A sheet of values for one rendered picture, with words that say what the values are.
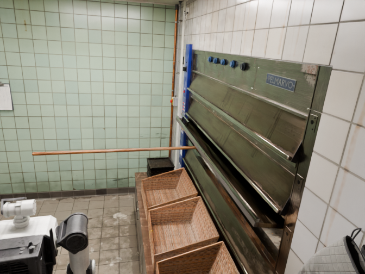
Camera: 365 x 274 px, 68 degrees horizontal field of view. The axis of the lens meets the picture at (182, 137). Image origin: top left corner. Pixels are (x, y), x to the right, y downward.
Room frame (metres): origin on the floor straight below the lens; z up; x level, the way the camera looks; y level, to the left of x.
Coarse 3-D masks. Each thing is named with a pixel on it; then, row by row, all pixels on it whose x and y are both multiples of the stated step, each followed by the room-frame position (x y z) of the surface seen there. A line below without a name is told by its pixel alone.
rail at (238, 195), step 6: (180, 120) 2.56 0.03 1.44; (186, 126) 2.38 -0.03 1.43; (192, 138) 2.09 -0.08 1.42; (198, 144) 1.92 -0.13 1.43; (204, 150) 1.80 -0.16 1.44; (210, 162) 1.63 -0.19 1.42; (216, 168) 1.52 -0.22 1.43; (222, 174) 1.44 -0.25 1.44; (228, 180) 1.36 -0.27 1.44; (234, 192) 1.25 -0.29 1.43; (240, 198) 1.18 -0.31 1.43; (246, 204) 1.13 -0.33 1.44; (252, 210) 1.08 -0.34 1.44; (252, 216) 1.05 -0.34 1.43
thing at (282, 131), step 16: (192, 80) 2.78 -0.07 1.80; (208, 80) 2.36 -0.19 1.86; (208, 96) 2.20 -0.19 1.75; (224, 96) 1.92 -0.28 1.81; (240, 96) 1.71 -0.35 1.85; (224, 112) 1.76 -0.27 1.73; (240, 112) 1.61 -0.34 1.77; (256, 112) 1.45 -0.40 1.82; (272, 112) 1.33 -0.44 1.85; (288, 112) 1.22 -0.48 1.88; (256, 128) 1.38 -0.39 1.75; (272, 128) 1.26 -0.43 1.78; (288, 128) 1.16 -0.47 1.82; (304, 128) 1.07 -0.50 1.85; (272, 144) 1.17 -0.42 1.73; (288, 144) 1.11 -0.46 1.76
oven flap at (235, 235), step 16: (192, 160) 2.56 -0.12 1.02; (192, 176) 2.34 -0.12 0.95; (208, 176) 2.12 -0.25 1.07; (208, 192) 1.99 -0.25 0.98; (224, 208) 1.69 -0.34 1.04; (224, 224) 1.60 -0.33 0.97; (240, 224) 1.47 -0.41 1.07; (240, 240) 1.39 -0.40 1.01; (240, 256) 1.32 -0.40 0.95; (256, 256) 1.22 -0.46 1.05; (256, 272) 1.16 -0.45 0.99; (272, 272) 1.09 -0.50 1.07
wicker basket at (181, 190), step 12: (180, 168) 2.72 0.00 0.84; (144, 180) 2.62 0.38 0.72; (156, 180) 2.65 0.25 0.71; (168, 180) 2.68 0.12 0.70; (180, 180) 2.67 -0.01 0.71; (144, 192) 2.34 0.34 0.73; (156, 192) 2.60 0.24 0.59; (180, 192) 2.55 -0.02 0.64; (192, 192) 2.30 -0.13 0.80; (144, 204) 2.30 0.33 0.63; (156, 204) 2.37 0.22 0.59; (168, 204) 2.14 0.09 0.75; (192, 204) 2.20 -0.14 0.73; (156, 216) 2.11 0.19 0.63
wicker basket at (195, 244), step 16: (160, 208) 2.07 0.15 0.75; (176, 208) 2.10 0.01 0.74; (160, 224) 2.06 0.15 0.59; (176, 224) 2.07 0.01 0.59; (192, 224) 2.06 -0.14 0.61; (208, 224) 1.81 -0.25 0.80; (160, 240) 1.85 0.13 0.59; (176, 240) 1.86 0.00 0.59; (208, 240) 1.60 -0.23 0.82; (160, 256) 1.53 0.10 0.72; (192, 256) 1.58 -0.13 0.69
